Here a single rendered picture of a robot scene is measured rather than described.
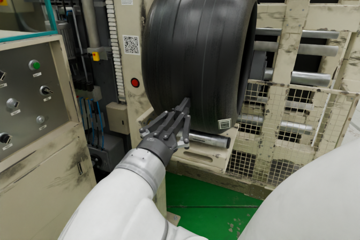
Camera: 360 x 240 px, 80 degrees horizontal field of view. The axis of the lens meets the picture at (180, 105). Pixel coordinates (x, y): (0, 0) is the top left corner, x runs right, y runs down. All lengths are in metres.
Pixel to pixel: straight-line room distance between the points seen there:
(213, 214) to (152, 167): 1.36
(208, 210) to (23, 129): 1.30
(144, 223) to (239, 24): 0.50
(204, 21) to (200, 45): 0.06
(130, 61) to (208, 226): 1.22
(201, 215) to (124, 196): 1.39
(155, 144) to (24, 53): 0.61
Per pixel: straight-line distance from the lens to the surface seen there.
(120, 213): 0.36
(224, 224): 1.71
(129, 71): 0.95
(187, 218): 1.71
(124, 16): 0.91
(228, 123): 0.69
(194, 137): 0.84
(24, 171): 0.94
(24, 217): 1.03
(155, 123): 0.53
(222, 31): 0.58
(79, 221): 0.36
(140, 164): 0.40
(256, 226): 0.18
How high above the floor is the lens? 1.39
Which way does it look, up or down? 26 degrees down
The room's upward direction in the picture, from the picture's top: straight up
